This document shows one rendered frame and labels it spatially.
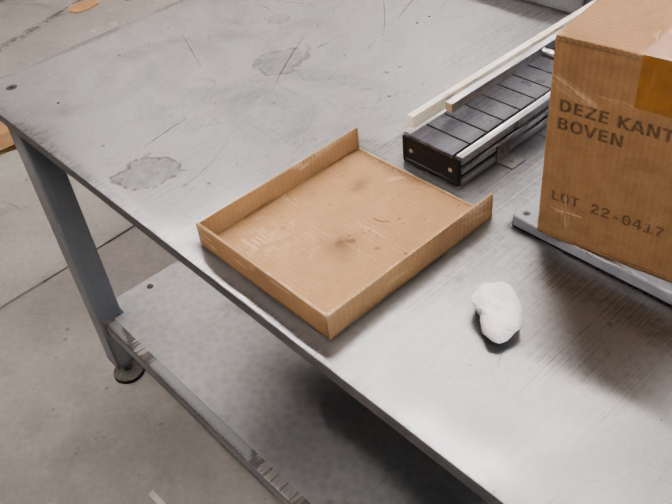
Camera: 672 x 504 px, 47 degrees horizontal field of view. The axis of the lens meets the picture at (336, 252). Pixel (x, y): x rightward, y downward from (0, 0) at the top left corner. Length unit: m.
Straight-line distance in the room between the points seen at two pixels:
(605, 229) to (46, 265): 1.89
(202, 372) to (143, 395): 0.33
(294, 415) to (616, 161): 0.94
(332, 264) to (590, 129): 0.35
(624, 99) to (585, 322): 0.25
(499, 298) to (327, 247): 0.25
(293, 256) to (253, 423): 0.67
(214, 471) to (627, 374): 1.16
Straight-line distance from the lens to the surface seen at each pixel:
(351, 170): 1.16
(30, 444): 2.06
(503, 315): 0.90
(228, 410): 1.66
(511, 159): 1.18
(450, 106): 1.06
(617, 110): 0.88
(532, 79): 1.28
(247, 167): 1.21
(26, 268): 2.55
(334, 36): 1.56
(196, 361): 1.77
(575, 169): 0.94
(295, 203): 1.11
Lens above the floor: 1.51
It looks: 41 degrees down
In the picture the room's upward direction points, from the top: 7 degrees counter-clockwise
